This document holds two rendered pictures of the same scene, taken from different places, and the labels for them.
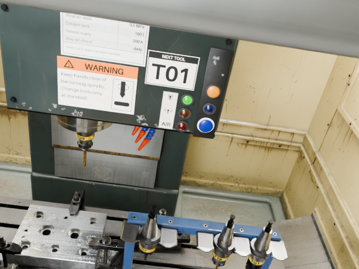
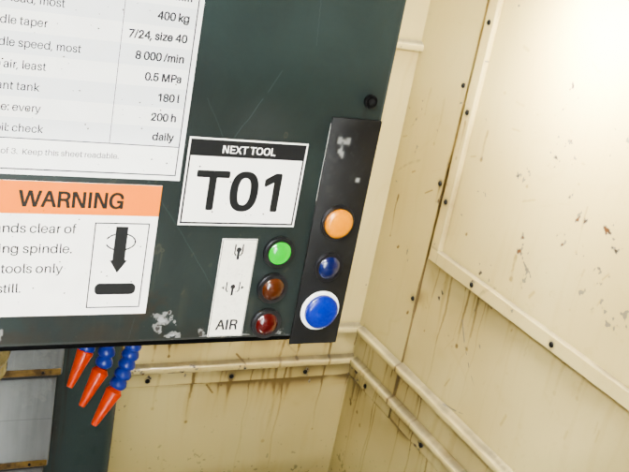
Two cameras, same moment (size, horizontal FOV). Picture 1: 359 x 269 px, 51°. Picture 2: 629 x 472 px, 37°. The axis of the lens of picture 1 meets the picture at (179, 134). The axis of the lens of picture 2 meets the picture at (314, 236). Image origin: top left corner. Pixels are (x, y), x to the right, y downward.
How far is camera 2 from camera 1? 27 cm
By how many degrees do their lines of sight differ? 25
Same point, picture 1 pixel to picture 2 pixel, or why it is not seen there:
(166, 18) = not seen: outside the picture
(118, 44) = (113, 129)
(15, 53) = not seen: outside the picture
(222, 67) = (357, 162)
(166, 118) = (227, 308)
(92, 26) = (45, 88)
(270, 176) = (292, 451)
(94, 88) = (41, 256)
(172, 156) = (79, 447)
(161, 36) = (221, 98)
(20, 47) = not seen: outside the picture
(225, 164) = (182, 446)
